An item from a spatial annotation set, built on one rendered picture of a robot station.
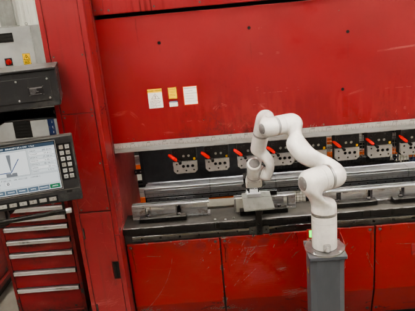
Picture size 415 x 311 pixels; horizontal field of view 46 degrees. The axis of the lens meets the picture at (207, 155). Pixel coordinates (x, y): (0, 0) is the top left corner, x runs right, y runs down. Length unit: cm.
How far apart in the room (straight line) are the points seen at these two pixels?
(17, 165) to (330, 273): 164
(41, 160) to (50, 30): 69
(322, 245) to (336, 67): 111
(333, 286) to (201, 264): 102
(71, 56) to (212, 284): 166
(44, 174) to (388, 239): 209
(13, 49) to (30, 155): 474
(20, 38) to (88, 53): 453
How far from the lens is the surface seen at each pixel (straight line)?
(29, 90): 262
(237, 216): 314
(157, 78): 295
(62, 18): 280
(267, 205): 297
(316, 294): 254
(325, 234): 240
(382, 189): 333
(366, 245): 332
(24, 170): 270
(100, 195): 298
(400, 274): 350
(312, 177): 226
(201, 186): 341
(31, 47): 724
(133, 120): 302
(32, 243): 365
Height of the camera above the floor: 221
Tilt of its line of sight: 18 degrees down
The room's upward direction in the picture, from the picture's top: 5 degrees counter-clockwise
